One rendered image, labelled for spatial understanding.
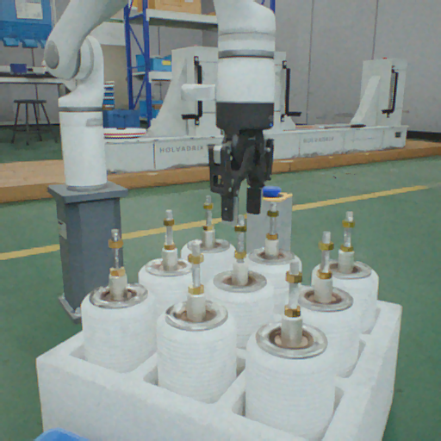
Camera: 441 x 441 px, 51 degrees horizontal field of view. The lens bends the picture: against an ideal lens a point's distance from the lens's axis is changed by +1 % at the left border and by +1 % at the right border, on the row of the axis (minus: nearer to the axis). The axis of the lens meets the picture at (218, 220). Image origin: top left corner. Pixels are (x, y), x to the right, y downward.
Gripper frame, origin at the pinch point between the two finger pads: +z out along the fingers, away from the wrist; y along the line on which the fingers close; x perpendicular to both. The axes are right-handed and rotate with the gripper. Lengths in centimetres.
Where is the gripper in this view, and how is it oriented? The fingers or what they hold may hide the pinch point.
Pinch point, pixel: (242, 209)
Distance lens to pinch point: 62.5
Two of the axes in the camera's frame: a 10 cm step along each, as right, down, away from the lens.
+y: 5.3, -2.2, 8.2
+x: -8.5, -1.4, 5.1
